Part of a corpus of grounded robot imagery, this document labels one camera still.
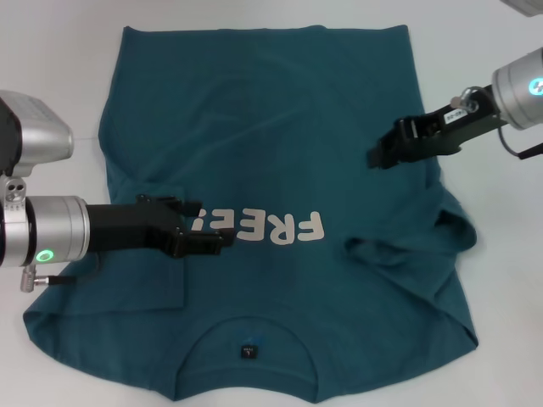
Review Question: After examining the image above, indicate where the left arm connector with cable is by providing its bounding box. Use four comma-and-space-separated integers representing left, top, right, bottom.
20, 252, 102, 293

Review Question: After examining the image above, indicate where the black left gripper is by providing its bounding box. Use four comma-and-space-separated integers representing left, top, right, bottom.
84, 193, 237, 259

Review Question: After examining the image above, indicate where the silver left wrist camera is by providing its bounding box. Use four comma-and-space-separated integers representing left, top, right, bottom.
0, 89, 75, 177

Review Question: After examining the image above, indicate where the blue shirt with FREE print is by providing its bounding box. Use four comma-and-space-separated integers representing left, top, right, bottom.
21, 24, 480, 387

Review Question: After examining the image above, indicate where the silver camera mount bracket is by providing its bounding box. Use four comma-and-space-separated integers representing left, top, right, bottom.
0, 174, 27, 205

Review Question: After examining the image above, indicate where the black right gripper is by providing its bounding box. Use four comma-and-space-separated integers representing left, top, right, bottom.
366, 83, 507, 171

